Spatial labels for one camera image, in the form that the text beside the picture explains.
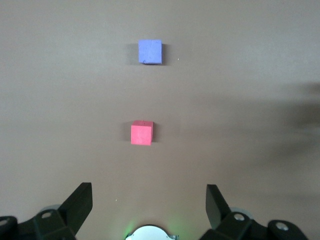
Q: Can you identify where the red foam block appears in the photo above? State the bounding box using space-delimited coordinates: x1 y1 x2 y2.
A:
130 120 154 146

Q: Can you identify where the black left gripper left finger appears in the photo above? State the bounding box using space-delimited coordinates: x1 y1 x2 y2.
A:
0 182 93 240

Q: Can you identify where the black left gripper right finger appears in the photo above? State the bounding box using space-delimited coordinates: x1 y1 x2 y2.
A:
199 184 308 240

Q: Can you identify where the purple foam block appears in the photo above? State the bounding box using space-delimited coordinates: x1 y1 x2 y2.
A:
137 39 163 65

